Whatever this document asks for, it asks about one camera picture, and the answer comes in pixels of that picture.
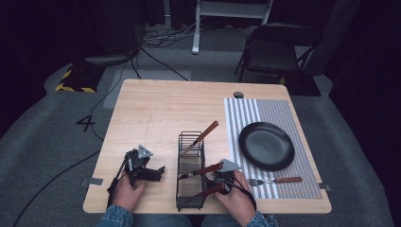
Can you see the black round plate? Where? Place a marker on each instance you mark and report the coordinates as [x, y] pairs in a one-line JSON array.
[[266, 146]]

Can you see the black folding chair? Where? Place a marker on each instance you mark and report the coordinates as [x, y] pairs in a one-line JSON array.
[[271, 55]]

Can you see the yellow-black striped base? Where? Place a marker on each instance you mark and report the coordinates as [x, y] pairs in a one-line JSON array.
[[80, 80]]

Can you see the black table grommet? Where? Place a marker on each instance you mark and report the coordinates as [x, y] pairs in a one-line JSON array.
[[238, 94]]

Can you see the black base with yellow mark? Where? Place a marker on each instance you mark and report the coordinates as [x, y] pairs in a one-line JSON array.
[[304, 86]]

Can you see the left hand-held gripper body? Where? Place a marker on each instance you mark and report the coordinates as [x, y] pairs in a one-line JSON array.
[[134, 162]]

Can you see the black stand with grey base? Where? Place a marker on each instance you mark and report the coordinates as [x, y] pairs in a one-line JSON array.
[[108, 59]]

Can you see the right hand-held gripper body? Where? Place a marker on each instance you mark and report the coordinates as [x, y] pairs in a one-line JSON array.
[[227, 165]]

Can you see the grey tape piece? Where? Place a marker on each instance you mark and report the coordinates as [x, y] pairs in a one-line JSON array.
[[324, 187], [93, 181]]

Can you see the white metal stand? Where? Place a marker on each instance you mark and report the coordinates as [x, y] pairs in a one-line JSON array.
[[197, 31]]

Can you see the person's right hand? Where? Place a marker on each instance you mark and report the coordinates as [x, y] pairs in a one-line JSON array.
[[238, 201]]

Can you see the person's left hand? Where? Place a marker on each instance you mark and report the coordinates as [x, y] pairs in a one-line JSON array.
[[126, 195]]

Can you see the striped grey placemat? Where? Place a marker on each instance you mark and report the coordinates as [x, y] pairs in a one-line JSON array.
[[283, 110]]

